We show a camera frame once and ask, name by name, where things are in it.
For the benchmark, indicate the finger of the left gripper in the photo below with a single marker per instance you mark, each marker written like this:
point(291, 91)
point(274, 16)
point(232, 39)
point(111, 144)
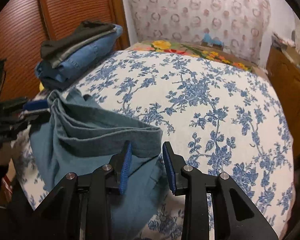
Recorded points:
point(39, 116)
point(35, 105)

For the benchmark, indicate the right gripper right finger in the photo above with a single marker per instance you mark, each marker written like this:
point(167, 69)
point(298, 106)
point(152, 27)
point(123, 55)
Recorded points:
point(234, 215)

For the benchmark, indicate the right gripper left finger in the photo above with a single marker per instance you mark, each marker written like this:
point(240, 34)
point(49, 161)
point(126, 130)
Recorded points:
point(78, 207)

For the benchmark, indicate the teal blue pants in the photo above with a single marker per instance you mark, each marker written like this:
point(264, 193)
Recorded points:
point(81, 136)

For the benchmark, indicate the dark navy folded garment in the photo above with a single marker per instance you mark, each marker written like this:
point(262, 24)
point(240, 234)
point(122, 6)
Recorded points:
point(52, 84)

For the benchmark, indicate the blue denim folded jeans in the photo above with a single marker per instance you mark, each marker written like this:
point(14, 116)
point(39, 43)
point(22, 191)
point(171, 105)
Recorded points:
point(79, 62)

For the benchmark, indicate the grey green folded garment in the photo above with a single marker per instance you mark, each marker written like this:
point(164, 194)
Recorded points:
point(64, 54)

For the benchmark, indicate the dark olive folded garment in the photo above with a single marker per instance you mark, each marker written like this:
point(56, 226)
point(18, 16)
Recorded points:
point(85, 30)

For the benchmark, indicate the brown louvred wardrobe door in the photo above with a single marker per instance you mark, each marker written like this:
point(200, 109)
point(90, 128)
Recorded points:
point(25, 24)

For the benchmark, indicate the blue floral bed sheet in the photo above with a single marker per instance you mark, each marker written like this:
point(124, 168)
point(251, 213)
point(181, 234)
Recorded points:
point(218, 117)

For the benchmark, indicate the wooden sideboard cabinet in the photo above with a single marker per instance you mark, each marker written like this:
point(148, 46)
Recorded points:
point(285, 79)

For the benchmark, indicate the colourful flower blanket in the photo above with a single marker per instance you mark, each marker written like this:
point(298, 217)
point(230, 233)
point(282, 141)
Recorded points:
point(193, 50)

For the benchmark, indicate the cardboard box with blue cloth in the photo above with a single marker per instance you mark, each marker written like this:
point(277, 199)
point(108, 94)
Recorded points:
point(208, 41)

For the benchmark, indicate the brown cardboard box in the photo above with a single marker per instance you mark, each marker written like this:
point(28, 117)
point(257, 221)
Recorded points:
point(293, 55)

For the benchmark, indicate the stack of papers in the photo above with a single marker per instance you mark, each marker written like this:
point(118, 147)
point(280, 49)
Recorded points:
point(281, 43)

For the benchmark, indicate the pink circle pattern curtain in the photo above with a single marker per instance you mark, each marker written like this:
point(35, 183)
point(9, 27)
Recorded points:
point(239, 24)

